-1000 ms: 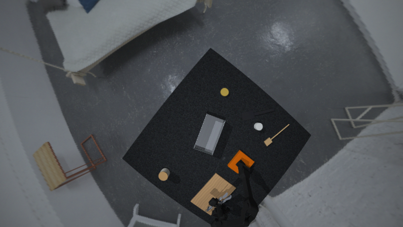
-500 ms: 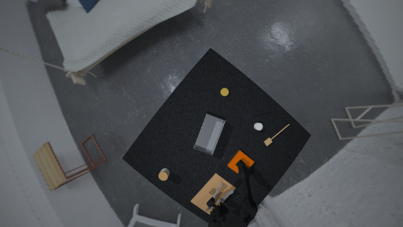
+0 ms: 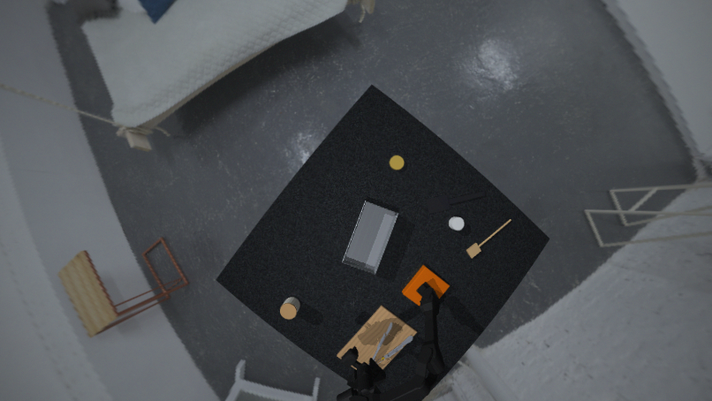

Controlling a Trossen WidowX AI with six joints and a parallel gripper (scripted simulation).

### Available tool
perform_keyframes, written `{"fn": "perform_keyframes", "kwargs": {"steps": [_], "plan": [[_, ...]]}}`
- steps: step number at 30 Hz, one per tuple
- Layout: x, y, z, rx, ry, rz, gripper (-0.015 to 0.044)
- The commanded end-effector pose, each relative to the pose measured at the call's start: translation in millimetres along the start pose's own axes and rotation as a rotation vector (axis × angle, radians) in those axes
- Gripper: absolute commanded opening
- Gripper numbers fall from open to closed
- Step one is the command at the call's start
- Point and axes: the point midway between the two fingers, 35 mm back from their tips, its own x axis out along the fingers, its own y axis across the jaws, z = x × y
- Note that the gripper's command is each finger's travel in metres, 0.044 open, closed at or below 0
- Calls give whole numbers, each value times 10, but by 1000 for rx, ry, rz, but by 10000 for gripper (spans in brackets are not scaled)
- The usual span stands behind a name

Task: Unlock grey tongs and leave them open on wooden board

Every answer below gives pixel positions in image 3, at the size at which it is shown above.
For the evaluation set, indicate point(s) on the white cylinder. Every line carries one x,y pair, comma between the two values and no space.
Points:
456,223

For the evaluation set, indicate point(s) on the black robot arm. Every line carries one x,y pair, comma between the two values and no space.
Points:
430,359

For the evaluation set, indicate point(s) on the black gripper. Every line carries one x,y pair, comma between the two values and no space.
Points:
371,370

